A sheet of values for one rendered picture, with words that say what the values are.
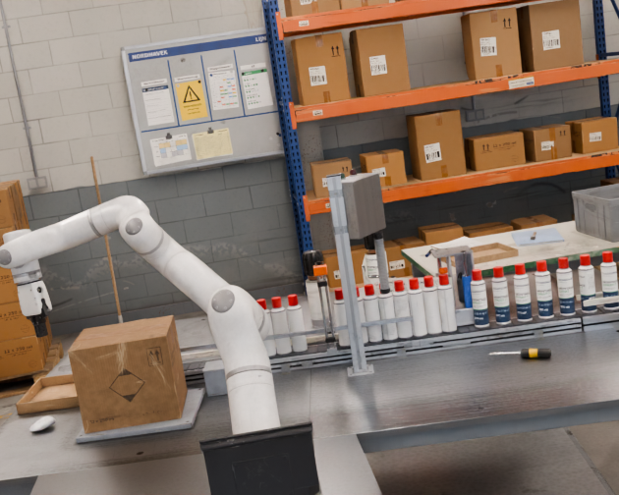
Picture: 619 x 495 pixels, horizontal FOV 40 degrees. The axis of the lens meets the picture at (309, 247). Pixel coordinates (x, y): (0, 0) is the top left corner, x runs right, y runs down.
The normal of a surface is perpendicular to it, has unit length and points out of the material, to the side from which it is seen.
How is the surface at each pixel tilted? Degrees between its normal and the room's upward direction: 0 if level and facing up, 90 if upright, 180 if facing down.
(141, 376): 90
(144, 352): 90
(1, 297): 91
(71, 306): 90
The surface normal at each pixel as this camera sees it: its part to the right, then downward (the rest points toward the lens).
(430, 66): 0.12, 0.18
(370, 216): 0.81, 0.00
